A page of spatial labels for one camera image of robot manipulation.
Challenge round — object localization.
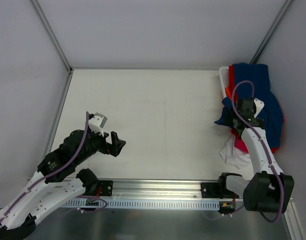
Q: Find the blue mickey t shirt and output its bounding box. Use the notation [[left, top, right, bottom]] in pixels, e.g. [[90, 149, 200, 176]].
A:
[[215, 62, 285, 150]]

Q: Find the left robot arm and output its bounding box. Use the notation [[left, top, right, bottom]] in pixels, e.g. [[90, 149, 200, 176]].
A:
[[0, 130, 126, 240]]

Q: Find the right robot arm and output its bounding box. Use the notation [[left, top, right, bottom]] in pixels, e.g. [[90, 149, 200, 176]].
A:
[[216, 98, 295, 215]]

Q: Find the red t shirt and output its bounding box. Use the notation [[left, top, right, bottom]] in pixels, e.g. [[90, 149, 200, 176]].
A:
[[229, 62, 285, 152]]

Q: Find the orange garment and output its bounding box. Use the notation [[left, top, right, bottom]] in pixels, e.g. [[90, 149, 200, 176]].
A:
[[225, 86, 234, 100]]

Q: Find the white plastic basket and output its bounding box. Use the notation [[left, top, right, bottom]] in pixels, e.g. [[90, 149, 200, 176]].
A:
[[218, 66, 232, 110]]

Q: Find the white t shirt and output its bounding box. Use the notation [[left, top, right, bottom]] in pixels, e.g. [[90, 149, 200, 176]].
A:
[[219, 135, 252, 169]]

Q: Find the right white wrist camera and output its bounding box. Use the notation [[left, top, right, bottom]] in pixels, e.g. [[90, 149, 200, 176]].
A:
[[253, 98, 265, 118]]

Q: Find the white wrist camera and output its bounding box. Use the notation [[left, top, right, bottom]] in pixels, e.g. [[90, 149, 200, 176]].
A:
[[253, 98, 265, 118], [88, 112, 108, 137]]

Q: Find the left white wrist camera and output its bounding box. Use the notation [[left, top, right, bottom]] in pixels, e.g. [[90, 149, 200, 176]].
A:
[[88, 112, 108, 137]]

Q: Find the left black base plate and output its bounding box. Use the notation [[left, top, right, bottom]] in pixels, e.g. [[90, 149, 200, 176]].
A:
[[89, 179, 114, 197]]

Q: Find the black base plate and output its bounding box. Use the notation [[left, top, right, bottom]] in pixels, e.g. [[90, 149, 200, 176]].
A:
[[89, 179, 114, 197], [200, 182, 240, 199]]

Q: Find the aluminium mounting rail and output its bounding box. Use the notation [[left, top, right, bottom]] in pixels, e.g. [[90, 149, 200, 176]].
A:
[[26, 176, 294, 201]]

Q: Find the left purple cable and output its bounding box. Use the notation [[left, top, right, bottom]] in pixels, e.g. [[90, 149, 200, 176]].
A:
[[0, 111, 109, 235]]

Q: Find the white slotted cable duct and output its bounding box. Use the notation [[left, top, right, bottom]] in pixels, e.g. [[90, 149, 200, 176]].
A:
[[63, 198, 220, 211]]

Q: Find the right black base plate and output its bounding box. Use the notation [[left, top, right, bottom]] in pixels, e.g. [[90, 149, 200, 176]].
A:
[[200, 182, 240, 199]]

